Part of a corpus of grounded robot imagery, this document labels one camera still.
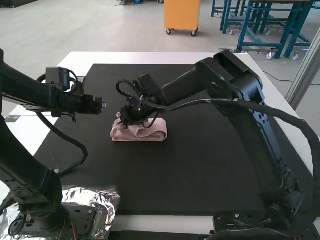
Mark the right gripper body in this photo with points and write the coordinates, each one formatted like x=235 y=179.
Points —
x=137 y=112

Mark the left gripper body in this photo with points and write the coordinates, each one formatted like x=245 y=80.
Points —
x=92 y=105

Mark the pale towel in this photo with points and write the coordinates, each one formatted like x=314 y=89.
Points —
x=150 y=133

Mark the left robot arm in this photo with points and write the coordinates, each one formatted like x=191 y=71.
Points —
x=25 y=85

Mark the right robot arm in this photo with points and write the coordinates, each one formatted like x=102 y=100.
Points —
x=225 y=82

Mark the black mat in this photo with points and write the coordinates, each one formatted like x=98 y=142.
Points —
x=162 y=175

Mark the silver foil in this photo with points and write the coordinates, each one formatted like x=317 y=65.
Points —
x=6 y=220
x=100 y=200

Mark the orange wheeled cabinet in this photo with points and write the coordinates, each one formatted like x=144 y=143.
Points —
x=181 y=15

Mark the dark base panel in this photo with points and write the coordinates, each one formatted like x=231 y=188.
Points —
x=162 y=236
x=225 y=222

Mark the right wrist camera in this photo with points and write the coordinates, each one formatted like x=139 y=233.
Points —
x=150 y=87

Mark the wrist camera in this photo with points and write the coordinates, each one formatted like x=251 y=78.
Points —
x=56 y=75
x=150 y=87

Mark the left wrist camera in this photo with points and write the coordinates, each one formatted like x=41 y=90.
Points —
x=56 y=75

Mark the blue metal frame cart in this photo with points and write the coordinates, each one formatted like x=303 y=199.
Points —
x=226 y=10
x=277 y=45

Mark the aluminium profile post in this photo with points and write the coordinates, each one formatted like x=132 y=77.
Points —
x=303 y=72

